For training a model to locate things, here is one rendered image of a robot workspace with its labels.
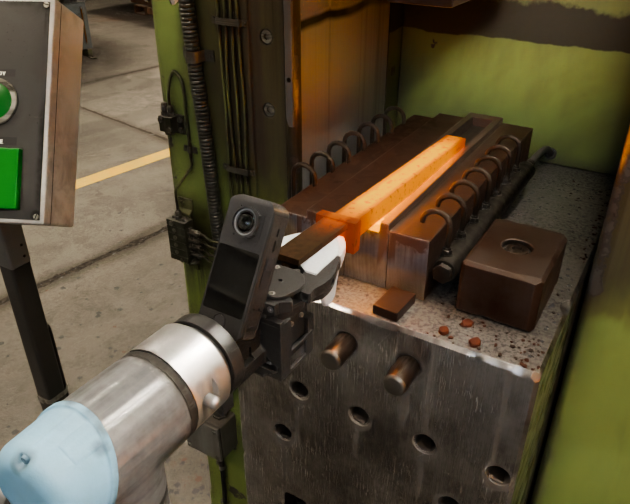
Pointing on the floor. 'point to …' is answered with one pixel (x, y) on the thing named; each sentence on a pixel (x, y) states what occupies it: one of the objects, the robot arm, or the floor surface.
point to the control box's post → (26, 307)
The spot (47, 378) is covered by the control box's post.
